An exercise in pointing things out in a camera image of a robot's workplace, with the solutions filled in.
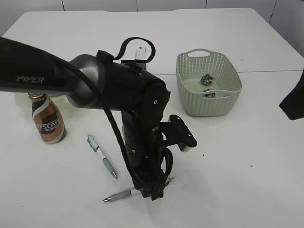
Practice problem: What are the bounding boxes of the black mesh pen holder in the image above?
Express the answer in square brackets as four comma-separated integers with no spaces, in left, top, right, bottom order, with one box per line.
[120,60,147,71]

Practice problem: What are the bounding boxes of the pale green glass plate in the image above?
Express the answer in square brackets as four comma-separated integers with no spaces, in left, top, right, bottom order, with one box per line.
[13,93,73,109]

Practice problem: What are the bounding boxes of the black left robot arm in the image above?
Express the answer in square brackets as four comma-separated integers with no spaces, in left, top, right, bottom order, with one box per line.
[0,38,173,200]

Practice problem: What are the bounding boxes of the light green woven basket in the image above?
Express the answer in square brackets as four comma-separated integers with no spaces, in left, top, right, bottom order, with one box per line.
[176,48,242,117]

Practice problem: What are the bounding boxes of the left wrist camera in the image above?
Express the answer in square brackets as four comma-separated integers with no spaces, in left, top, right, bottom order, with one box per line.
[155,114,197,152]

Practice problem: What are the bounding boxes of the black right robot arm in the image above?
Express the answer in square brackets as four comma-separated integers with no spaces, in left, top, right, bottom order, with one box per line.
[279,73,304,120]

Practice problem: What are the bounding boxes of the clear plastic ruler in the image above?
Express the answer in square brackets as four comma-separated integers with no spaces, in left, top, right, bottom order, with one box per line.
[135,45,147,60]

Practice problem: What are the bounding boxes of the paper ball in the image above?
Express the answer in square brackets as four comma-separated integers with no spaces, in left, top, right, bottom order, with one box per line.
[202,88,216,98]
[199,74,214,86]

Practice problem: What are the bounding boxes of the white grey pen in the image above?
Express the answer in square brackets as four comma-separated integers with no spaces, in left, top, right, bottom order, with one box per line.
[103,187,141,203]

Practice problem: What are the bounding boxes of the blue white pen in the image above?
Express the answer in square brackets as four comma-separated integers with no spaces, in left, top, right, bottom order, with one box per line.
[87,133,118,179]

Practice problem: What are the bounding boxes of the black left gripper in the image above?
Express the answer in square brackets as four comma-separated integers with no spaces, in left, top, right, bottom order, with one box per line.
[120,78,173,200]

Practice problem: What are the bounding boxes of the Nescafe coffee bottle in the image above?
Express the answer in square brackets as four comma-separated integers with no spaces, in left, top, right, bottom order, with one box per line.
[28,94,66,144]

